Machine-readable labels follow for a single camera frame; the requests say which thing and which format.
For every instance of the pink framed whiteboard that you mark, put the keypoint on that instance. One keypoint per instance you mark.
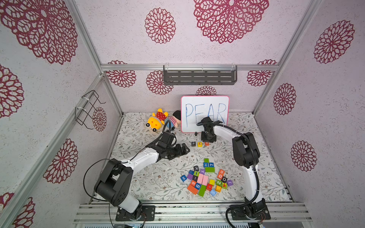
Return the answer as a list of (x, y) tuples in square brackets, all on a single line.
[(196, 108)]

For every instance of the long orange block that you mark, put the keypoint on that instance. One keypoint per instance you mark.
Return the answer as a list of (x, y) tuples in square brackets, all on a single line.
[(193, 189)]

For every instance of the green lower long block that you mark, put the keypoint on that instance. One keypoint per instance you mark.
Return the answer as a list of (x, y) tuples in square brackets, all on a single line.
[(202, 190)]

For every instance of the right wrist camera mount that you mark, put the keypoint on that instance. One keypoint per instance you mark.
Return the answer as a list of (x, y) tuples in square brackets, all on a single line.
[(208, 122)]

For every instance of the orange R block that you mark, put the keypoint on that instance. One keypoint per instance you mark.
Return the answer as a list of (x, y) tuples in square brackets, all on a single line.
[(220, 174)]

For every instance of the pink striped plush doll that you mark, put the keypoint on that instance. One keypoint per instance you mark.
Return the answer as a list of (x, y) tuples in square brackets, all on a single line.
[(172, 122)]

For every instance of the purple block right end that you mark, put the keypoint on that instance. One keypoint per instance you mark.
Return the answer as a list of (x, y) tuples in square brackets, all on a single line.
[(229, 182)]

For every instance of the yellow plush toy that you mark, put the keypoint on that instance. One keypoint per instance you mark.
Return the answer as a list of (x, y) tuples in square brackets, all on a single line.
[(157, 120)]

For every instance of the grey wall shelf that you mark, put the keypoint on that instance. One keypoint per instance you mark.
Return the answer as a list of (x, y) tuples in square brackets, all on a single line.
[(172, 77)]

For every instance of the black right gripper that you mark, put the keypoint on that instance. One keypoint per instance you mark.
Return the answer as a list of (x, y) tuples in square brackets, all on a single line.
[(207, 135)]

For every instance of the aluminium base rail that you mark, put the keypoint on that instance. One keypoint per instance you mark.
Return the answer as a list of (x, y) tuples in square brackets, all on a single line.
[(198, 212)]

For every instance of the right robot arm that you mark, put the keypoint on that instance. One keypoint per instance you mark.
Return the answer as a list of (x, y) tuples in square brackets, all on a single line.
[(246, 154)]

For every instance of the pink rectangular block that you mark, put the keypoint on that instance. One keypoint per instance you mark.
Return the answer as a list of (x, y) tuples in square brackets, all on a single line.
[(203, 179)]

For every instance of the blue W block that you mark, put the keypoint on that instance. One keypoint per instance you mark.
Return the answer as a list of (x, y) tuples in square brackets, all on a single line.
[(183, 178)]

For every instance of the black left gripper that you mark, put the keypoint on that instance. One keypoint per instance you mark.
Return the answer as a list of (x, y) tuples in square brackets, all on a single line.
[(179, 151)]

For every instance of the black wire wall rack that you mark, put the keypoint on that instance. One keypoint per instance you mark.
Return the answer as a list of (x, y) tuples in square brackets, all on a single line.
[(91, 115)]

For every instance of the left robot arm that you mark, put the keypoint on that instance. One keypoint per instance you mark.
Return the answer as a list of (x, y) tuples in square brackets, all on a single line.
[(113, 184)]

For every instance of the light blue S block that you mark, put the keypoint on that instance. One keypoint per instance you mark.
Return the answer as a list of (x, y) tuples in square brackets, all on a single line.
[(213, 192)]

